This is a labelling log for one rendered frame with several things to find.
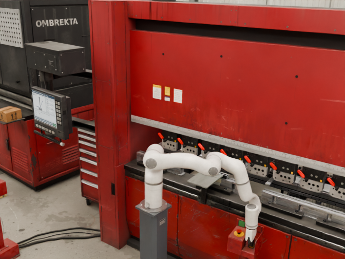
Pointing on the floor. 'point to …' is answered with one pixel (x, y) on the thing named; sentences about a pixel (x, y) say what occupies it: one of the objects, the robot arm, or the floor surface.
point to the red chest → (88, 165)
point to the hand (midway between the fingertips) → (251, 243)
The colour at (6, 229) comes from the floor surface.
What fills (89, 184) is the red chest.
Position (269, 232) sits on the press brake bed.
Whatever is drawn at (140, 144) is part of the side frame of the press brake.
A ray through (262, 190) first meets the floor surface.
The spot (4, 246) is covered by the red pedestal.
